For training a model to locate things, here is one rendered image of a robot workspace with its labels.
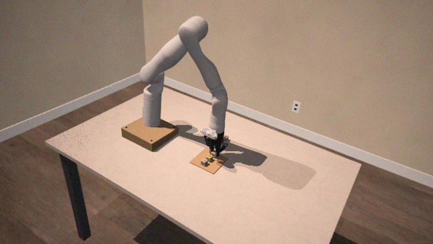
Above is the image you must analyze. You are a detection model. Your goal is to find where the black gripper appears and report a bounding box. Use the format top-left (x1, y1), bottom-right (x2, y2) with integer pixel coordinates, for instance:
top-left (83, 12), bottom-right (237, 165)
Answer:
top-left (204, 132), bottom-right (228, 158)

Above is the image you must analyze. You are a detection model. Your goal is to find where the tan rectangular mat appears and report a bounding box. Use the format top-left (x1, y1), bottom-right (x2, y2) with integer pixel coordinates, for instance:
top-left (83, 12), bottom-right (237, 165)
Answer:
top-left (189, 148), bottom-right (228, 174)

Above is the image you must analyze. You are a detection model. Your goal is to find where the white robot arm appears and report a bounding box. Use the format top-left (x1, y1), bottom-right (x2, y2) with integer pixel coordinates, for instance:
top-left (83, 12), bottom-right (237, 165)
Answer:
top-left (140, 16), bottom-right (228, 140)

